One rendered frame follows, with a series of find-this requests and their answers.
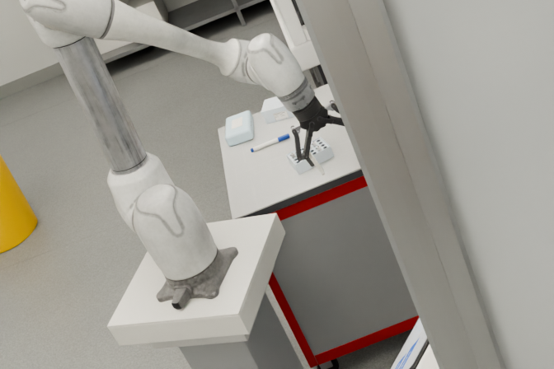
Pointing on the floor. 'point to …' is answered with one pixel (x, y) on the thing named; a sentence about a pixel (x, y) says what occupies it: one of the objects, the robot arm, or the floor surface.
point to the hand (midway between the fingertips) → (341, 156)
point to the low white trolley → (321, 240)
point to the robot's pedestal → (242, 346)
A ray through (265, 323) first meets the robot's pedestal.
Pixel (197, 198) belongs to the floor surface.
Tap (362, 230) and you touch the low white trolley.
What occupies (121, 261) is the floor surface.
